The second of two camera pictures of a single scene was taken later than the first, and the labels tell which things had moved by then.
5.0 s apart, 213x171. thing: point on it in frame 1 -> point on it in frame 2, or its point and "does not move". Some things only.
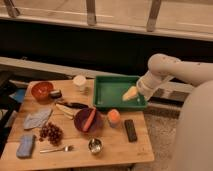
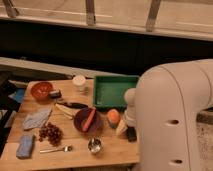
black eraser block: x=130 y=129 does not move
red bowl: x=40 y=91 does not move
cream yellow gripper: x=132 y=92 -> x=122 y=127
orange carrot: x=89 y=120 does not move
